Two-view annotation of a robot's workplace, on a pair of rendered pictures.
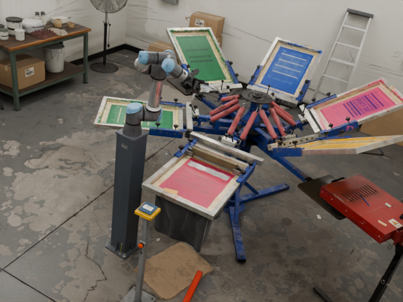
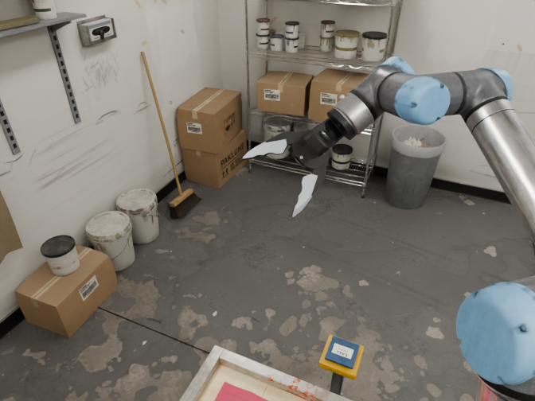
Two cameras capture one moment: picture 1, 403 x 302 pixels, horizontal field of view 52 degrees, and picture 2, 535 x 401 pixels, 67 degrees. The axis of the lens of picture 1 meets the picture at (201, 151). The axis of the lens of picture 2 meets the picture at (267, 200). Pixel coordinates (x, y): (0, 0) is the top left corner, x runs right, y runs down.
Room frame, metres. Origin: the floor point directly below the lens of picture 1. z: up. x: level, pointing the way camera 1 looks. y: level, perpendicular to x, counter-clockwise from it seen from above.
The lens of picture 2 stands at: (3.07, 0.06, 2.21)
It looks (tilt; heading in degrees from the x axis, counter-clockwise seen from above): 35 degrees down; 182
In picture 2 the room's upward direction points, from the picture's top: straight up
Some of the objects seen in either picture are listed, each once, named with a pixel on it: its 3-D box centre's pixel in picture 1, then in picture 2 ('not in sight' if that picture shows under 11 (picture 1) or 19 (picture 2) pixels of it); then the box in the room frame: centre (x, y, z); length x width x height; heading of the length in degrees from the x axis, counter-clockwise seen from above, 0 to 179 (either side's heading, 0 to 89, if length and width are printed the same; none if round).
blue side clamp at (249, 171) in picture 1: (245, 175); not in sight; (2.79, -0.38, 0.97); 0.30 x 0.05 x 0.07; 158
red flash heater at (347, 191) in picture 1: (370, 207); not in sight; (2.53, -1.30, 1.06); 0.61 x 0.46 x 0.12; 38
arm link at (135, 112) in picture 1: (134, 112); not in sight; (2.76, 0.54, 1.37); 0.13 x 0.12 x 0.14; 108
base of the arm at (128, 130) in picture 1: (132, 126); not in sight; (2.76, 0.55, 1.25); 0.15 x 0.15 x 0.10
